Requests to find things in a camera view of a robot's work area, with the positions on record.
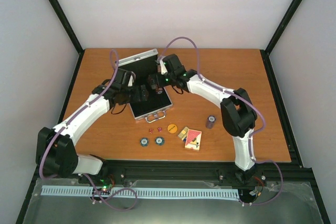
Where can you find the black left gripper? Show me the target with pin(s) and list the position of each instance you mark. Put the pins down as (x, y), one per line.
(138, 98)

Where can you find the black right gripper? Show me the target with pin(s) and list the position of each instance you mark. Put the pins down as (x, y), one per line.
(160, 84)

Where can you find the aluminium poker case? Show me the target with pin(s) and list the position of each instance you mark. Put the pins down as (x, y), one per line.
(157, 102)

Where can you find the blue chip stack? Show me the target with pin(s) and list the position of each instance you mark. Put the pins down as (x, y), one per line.
(144, 142)
(159, 140)

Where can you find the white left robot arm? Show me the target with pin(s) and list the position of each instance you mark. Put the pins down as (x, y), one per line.
(56, 151)

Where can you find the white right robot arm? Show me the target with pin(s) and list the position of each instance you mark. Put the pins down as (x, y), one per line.
(238, 114)

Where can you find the yellow big blind button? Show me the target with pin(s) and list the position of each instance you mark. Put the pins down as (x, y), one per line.
(172, 128)

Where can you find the yellow card box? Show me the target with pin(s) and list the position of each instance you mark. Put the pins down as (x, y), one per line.
(183, 133)

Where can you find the red playing card deck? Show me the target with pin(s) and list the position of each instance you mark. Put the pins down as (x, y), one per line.
(193, 140)

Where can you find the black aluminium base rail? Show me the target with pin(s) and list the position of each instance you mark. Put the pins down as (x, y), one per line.
(226, 174)

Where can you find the light blue cable duct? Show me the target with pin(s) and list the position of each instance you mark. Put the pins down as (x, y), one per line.
(142, 193)

